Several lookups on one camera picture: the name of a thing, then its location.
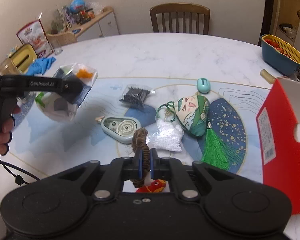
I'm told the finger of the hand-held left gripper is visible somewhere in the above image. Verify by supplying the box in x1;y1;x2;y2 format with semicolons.
61;77;84;104

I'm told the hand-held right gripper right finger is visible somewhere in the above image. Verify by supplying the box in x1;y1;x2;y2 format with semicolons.
150;148;253;202

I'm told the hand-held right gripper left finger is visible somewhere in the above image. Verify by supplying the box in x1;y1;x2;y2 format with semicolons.
46;148;143;202

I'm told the brown twine bundle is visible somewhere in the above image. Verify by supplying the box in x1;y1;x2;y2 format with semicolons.
131;128;150;188

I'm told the clear bag of white beads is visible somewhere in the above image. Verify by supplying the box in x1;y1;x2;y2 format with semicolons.
147;119;184;153

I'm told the clear bag of mixed parts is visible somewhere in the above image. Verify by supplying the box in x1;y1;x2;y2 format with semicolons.
35;62;99;123

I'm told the pale blue correction tape dispenser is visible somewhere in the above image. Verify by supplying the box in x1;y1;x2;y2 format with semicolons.
100;116;142;145

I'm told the clear bag of black screws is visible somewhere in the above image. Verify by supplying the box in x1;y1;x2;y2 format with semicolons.
119;84;155;110

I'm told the green face sachet with tassel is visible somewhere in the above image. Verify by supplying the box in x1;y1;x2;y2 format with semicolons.
156;94;232;169

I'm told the red cardboard box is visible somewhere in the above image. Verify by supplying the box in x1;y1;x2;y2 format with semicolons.
255;78;300;215

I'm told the person's left hand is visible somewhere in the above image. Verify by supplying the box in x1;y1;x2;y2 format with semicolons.
0;106;22;157

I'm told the red fish charm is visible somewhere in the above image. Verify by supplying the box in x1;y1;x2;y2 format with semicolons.
135;179;167;193

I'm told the yellow tissue box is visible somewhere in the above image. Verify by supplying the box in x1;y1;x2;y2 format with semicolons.
9;44;38;72

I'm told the blue cloth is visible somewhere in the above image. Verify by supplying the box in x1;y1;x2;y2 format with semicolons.
27;56;57;75

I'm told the small glass cup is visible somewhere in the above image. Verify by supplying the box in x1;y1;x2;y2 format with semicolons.
50;39;63;55

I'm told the red printed snack bag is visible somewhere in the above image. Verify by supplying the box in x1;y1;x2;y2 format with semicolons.
16;19;54;57

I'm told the wooden high chair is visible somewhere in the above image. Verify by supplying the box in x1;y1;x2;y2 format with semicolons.
45;29;78;46

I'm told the clear bag of dried plants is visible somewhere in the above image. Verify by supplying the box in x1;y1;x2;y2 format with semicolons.
51;10;73;34

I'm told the white side cabinet wooden top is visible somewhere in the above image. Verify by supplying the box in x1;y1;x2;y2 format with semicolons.
72;6;120;43

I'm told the cluster of dark jars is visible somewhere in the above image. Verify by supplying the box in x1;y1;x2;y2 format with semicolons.
77;9;94;24

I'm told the crumpled clear plastic bag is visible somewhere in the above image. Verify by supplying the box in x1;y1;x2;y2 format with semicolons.
89;1;104;15

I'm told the blue globe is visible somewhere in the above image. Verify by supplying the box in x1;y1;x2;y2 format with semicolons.
69;0;87;12

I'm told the small teal egg-shaped gadget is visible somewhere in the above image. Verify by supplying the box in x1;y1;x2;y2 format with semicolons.
197;77;212;94

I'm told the dark wooden slatted chair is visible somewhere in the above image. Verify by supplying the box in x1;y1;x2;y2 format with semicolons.
149;3;211;35

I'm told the beige cylinder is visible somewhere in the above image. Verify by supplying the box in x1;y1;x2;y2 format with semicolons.
260;69;277;84

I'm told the blue and yellow strainer basket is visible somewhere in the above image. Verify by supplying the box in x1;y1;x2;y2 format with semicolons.
260;37;300;77

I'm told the pile of strawberries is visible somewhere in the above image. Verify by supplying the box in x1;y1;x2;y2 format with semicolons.
267;39;290;55

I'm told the black cable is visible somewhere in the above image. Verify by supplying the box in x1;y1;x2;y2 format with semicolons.
0;159;40;185

